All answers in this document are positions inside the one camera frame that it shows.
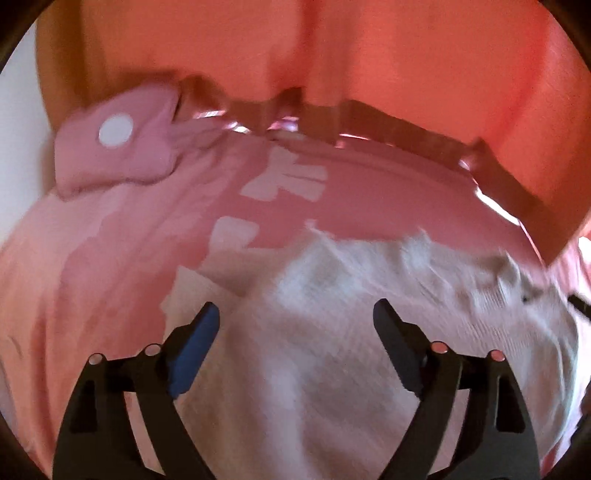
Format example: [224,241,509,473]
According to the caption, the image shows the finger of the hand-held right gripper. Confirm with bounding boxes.
[568,292,591,321]

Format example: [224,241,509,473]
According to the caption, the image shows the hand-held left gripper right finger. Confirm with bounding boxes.
[372,298,540,480]

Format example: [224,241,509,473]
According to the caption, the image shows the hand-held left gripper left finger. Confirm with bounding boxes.
[52,302,221,480]

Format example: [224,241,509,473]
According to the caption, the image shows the white knitted small garment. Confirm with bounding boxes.
[159,226,583,480]

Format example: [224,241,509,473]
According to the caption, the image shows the pink printed bed sheet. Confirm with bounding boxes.
[0,124,591,480]

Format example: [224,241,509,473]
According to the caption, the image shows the pink pillow with white dot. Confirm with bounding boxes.
[53,85,185,199]

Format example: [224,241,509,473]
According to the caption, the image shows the orange curtain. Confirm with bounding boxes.
[34,0,591,245]

